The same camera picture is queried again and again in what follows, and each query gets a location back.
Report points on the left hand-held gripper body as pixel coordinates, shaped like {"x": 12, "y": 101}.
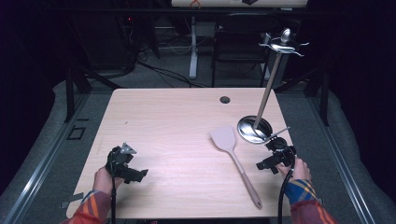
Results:
{"x": 117, "y": 161}

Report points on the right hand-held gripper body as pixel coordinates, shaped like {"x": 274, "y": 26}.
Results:
{"x": 280, "y": 151}

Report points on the metal utensil rack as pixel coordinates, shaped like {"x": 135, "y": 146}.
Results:
{"x": 255, "y": 130}

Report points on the pink silicone spatula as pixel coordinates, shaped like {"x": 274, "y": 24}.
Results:
{"x": 233, "y": 155}

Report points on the person's left hand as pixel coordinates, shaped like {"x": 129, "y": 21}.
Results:
{"x": 104, "y": 182}

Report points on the person's right hand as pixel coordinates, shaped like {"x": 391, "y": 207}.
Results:
{"x": 299, "y": 170}

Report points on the grey tape strip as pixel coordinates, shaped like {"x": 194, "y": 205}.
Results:
{"x": 70, "y": 200}

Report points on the black chair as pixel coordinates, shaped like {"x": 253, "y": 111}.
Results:
{"x": 239, "y": 37}

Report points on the dark equipment cabinet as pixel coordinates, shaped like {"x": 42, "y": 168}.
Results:
{"x": 106, "y": 40}

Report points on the white desk leg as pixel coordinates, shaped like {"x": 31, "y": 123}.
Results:
{"x": 193, "y": 53}

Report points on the orange tool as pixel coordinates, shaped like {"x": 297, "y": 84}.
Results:
{"x": 195, "y": 3}

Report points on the aluminium floor rail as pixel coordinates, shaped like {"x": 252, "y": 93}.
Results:
{"x": 40, "y": 161}
{"x": 342, "y": 161}

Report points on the black metal frame stand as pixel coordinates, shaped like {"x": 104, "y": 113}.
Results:
{"x": 71, "y": 93}
{"x": 323, "y": 99}

